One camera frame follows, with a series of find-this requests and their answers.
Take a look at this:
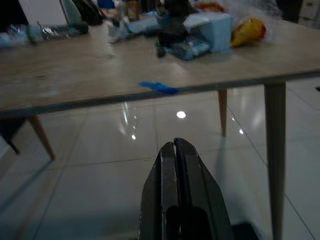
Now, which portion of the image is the black bulky object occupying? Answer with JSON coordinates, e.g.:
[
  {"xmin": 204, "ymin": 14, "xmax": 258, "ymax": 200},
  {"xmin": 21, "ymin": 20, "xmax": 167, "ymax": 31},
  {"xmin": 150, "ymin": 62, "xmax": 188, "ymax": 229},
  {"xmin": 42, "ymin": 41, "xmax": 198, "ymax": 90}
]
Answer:
[{"xmin": 155, "ymin": 0, "xmax": 192, "ymax": 59}]

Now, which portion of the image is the dark green small box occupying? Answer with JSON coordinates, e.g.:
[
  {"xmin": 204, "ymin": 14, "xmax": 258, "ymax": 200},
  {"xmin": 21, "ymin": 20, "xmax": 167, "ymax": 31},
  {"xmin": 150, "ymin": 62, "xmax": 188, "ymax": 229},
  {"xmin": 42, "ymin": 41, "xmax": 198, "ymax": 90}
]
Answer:
[{"xmin": 71, "ymin": 21, "xmax": 90, "ymax": 35}]

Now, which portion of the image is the blue tape strip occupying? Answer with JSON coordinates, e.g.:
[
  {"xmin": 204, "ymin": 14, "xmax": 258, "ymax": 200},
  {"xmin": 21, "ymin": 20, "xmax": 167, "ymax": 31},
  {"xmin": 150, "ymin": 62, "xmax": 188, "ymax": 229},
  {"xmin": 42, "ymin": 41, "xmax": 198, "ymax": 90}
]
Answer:
[{"xmin": 138, "ymin": 81, "xmax": 180, "ymax": 96}]

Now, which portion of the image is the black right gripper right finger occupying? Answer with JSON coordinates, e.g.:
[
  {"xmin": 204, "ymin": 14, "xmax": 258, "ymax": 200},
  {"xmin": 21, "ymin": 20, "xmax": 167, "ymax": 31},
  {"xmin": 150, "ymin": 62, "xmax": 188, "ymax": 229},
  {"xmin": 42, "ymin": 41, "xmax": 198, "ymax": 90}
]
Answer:
[{"xmin": 173, "ymin": 137, "xmax": 235, "ymax": 240}]

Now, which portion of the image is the white drawer cabinet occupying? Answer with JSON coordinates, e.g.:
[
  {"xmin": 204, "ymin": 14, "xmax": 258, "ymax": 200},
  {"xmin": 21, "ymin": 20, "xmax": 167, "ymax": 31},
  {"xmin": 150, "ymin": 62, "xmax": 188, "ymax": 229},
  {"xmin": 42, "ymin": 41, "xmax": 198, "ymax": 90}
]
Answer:
[{"xmin": 298, "ymin": 0, "xmax": 320, "ymax": 29}]

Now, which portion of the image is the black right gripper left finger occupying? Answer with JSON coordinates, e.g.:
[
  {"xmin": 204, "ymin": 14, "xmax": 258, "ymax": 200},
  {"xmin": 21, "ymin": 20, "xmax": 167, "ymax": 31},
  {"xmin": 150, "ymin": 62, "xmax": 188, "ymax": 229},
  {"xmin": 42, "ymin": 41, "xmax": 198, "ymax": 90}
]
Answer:
[{"xmin": 138, "ymin": 141, "xmax": 181, "ymax": 240}]

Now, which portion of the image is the light wooden table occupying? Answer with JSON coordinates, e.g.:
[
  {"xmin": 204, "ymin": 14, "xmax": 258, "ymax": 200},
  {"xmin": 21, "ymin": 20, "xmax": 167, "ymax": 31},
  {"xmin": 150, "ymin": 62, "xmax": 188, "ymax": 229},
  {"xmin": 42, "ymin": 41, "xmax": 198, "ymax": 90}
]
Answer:
[{"xmin": 0, "ymin": 14, "xmax": 320, "ymax": 240}]

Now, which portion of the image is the light blue cardboard box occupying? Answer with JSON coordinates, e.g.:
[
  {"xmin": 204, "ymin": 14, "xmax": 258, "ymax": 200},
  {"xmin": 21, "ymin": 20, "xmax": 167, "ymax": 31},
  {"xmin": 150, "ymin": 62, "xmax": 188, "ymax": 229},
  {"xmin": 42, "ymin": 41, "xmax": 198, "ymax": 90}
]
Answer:
[{"xmin": 184, "ymin": 11, "xmax": 234, "ymax": 54}]

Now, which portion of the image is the orange snack bag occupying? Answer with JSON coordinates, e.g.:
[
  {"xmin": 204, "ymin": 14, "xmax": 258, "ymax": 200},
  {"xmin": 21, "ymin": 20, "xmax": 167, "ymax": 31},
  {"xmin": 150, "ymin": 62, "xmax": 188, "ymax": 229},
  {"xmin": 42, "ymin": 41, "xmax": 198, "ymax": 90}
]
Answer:
[{"xmin": 194, "ymin": 1, "xmax": 226, "ymax": 14}]

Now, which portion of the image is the blue snack packet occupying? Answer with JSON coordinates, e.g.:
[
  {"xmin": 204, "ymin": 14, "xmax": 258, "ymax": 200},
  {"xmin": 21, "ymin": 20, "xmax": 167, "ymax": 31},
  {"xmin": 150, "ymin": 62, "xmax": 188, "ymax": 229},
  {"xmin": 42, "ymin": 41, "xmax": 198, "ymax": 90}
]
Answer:
[{"xmin": 168, "ymin": 36, "xmax": 211, "ymax": 61}]

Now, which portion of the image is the light blue flat sheet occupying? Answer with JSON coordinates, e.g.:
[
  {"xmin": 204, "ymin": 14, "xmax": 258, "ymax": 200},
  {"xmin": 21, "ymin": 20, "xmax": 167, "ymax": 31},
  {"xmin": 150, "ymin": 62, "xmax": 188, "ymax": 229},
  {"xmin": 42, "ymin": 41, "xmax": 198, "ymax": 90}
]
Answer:
[{"xmin": 126, "ymin": 17, "xmax": 161, "ymax": 34}]

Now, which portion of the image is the black bag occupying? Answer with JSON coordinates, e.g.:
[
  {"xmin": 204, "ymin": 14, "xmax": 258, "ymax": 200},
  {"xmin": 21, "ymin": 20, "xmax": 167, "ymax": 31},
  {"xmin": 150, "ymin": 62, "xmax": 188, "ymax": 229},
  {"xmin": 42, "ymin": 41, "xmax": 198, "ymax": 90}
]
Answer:
[{"xmin": 71, "ymin": 0, "xmax": 106, "ymax": 26}]

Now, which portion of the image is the yellow snack bag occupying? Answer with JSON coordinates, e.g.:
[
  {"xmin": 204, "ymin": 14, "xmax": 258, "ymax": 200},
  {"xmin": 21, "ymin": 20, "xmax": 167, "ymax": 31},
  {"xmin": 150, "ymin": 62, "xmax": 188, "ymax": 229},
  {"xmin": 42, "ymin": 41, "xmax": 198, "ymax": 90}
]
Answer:
[{"xmin": 230, "ymin": 17, "xmax": 267, "ymax": 49}]

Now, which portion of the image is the clear plastic bag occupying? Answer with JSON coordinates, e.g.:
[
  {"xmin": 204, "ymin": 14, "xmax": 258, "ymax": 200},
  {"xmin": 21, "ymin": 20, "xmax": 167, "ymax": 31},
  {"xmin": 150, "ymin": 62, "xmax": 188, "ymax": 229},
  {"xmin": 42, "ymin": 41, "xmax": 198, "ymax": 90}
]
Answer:
[{"xmin": 223, "ymin": 0, "xmax": 285, "ymax": 42}]

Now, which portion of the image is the white crumpled wrapper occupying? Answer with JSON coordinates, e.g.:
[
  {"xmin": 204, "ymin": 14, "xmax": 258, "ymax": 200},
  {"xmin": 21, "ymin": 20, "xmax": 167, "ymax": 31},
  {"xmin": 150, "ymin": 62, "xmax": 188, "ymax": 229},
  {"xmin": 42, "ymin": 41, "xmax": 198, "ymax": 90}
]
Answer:
[{"xmin": 106, "ymin": 16, "xmax": 131, "ymax": 45}]

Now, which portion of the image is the clear plastic bottle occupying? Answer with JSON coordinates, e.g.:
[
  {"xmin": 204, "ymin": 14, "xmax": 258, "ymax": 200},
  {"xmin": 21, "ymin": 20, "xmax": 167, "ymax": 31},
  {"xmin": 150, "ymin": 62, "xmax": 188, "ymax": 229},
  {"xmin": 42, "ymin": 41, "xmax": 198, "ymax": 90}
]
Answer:
[{"xmin": 0, "ymin": 24, "xmax": 30, "ymax": 49}]

